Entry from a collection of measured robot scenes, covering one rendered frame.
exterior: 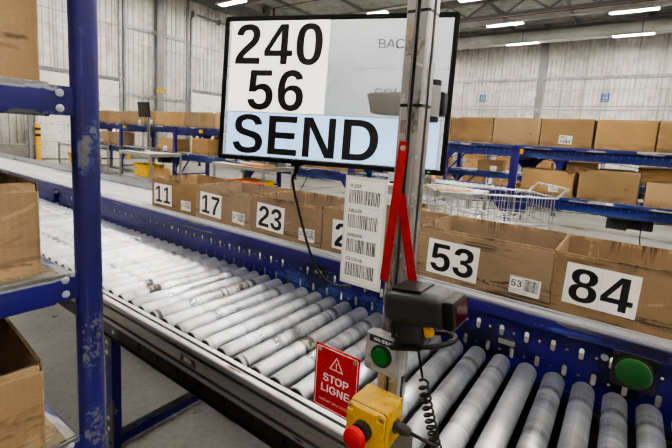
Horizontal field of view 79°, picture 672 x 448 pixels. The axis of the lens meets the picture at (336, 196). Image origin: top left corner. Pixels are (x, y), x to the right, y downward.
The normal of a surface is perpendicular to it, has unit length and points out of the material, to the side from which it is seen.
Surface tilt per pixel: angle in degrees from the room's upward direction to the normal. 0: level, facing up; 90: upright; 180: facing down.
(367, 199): 90
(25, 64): 90
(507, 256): 90
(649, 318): 91
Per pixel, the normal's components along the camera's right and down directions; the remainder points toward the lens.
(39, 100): 0.81, 0.13
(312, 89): -0.26, 0.04
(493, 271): -0.59, 0.09
